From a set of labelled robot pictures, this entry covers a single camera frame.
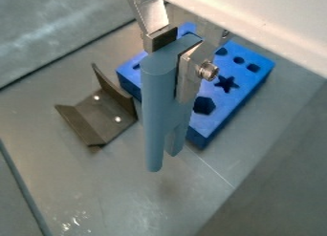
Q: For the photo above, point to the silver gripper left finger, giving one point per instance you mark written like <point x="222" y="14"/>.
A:
<point x="151" y="17"/>

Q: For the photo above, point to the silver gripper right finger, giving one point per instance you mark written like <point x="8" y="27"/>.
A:
<point x="196" y="61"/>

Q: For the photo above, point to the light blue square-circle peg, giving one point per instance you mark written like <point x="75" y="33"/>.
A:
<point x="166" y="116"/>

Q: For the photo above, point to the black curved fixture stand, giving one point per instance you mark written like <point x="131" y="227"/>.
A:
<point x="103" y="115"/>

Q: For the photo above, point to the blue foam shape-sorter block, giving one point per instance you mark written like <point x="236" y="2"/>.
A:
<point x="219" y="98"/>

